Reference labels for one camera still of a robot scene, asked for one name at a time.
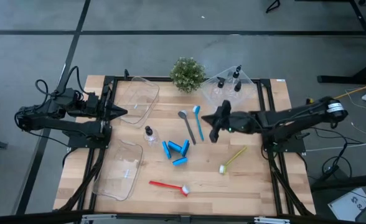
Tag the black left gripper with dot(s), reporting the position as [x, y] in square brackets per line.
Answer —
[97, 107]

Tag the black table leg bar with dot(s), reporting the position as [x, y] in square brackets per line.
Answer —
[351, 181]

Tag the white sticker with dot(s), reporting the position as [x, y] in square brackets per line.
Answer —
[280, 80]

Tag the small green potted plant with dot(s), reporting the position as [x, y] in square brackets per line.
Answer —
[187, 74]

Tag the black aluminium rig frame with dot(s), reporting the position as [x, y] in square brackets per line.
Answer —
[110, 79]

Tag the clear soap bottle black pump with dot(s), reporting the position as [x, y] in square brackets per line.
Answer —
[236, 73]
[221, 81]
[238, 86]
[148, 130]

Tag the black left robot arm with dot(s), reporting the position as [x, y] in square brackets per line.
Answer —
[61, 124]

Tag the clear plastic bin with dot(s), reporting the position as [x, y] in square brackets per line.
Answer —
[117, 168]
[139, 93]
[214, 93]

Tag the black and yellow plug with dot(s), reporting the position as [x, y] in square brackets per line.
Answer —
[309, 101]

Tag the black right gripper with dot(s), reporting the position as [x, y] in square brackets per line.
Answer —
[236, 123]

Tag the blue kitchen sponge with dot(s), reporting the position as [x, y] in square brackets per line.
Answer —
[174, 146]
[185, 147]
[180, 161]
[166, 150]

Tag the white printed box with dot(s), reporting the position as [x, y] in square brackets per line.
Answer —
[348, 205]

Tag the yellow-green dish brush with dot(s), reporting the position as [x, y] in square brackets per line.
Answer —
[222, 169]

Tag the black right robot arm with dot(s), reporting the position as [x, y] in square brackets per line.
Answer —
[295, 116]

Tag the silver frame bracket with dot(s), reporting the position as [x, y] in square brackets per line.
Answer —
[271, 220]
[99, 216]

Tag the black desk leg frame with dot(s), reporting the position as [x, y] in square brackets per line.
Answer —
[341, 79]

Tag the red dish brush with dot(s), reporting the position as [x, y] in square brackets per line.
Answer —
[185, 189]

